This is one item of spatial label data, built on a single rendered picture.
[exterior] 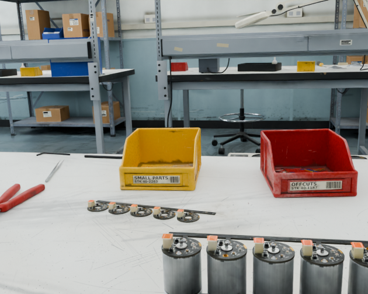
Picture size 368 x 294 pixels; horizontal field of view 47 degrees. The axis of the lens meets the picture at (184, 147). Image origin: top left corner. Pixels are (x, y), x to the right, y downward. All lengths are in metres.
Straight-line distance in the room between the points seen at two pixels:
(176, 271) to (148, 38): 4.57
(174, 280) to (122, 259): 0.13
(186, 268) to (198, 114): 4.50
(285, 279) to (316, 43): 2.29
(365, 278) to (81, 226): 0.30
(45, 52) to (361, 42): 1.86
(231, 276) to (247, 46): 2.28
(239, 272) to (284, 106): 4.43
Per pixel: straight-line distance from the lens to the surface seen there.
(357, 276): 0.27
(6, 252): 0.44
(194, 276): 0.27
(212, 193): 0.54
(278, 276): 0.26
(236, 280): 0.27
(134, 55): 4.85
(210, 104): 4.71
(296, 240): 0.28
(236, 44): 2.51
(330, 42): 2.52
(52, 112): 4.89
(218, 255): 0.26
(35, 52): 2.88
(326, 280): 0.27
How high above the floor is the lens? 0.94
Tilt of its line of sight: 14 degrees down
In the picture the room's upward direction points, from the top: 2 degrees counter-clockwise
